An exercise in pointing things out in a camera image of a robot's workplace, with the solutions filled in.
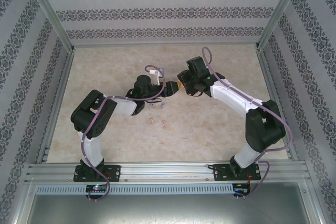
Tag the small green circuit board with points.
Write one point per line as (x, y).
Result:
(97, 188)
(240, 190)

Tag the long aluminium mounting rail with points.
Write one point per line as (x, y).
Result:
(168, 172)

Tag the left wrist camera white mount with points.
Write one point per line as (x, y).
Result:
(155, 75)

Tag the aluminium side rail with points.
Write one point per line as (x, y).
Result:
(268, 77)
(57, 103)

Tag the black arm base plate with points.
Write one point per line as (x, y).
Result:
(115, 173)
(220, 173)

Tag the thin aluminium wall rail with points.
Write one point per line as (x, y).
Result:
(168, 44)

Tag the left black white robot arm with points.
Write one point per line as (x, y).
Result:
(123, 107)

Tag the grey metal panel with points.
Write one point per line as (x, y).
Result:
(168, 211)

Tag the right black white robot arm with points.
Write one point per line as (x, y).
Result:
(233, 100)

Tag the aluminium frame post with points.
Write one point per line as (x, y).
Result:
(51, 11)
(278, 11)

